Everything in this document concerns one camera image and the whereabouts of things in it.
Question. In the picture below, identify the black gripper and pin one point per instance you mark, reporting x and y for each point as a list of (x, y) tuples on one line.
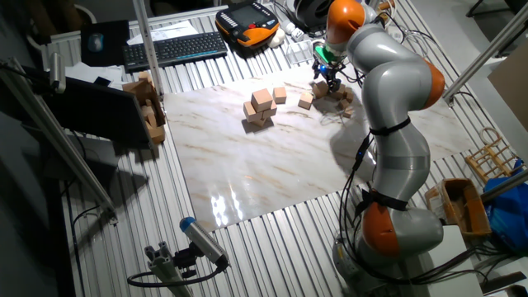
[(328, 69)]

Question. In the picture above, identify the large wooden cube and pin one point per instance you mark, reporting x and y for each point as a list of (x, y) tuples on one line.
[(279, 95), (335, 97), (305, 101), (321, 90), (272, 111), (249, 111), (262, 99)]

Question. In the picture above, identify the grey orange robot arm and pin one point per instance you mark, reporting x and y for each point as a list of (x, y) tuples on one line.
[(396, 82)]

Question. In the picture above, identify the white paper stack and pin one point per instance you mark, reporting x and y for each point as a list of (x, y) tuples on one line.
[(82, 72)]

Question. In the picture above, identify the white plug adapter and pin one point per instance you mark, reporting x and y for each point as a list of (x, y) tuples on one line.
[(290, 29)]

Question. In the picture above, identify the white egg-shaped object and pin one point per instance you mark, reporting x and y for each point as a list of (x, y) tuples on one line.
[(277, 38)]

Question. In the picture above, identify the black filament spool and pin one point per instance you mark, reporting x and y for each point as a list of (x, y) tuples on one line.
[(309, 12)]

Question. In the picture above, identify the orange black teach pendant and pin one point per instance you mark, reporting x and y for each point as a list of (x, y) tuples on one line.
[(247, 24)]

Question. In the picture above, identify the marble pattern mat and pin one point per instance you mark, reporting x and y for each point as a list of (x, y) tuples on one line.
[(268, 173)]

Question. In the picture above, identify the black keyboard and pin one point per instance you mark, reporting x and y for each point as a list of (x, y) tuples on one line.
[(173, 51)]

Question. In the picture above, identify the white paper sheet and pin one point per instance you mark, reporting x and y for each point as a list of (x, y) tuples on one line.
[(173, 31)]

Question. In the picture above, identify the wooden block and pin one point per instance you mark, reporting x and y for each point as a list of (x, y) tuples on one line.
[(148, 115), (157, 134), (144, 77)]

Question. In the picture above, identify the wooden slat rack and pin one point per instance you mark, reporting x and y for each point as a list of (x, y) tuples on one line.
[(486, 158)]

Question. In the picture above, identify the brown cardboard board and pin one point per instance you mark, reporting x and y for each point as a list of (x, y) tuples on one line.
[(511, 90)]

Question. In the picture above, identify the cardboard box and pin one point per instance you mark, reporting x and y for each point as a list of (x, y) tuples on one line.
[(140, 90)]

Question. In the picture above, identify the black mouse pad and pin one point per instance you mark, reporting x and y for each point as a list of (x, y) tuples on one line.
[(111, 45)]

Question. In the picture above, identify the black monitor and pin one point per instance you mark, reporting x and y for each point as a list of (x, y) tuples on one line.
[(103, 111)]

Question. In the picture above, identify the blue bag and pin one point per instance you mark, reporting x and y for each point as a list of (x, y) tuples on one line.
[(507, 222)]

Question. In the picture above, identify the grey computer mouse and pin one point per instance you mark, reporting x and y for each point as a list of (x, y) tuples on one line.
[(95, 42)]

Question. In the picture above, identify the short aluminium profile stand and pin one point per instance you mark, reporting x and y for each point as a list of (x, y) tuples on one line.
[(165, 272)]

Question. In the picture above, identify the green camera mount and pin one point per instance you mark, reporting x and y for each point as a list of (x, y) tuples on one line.
[(326, 53)]

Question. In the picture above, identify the aluminium frame profile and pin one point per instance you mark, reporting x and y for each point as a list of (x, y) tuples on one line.
[(503, 187), (503, 37), (147, 45), (82, 173)]

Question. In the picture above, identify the grey camera with blue end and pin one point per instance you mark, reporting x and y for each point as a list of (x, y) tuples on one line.
[(204, 241)]

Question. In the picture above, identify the white pedestal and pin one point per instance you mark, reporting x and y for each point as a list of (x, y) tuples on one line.
[(453, 264)]

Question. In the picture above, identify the black camera clamp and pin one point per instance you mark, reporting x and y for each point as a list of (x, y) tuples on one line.
[(185, 260)]

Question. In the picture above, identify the grey frame-mounted device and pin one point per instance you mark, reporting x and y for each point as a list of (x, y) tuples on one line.
[(57, 72)]

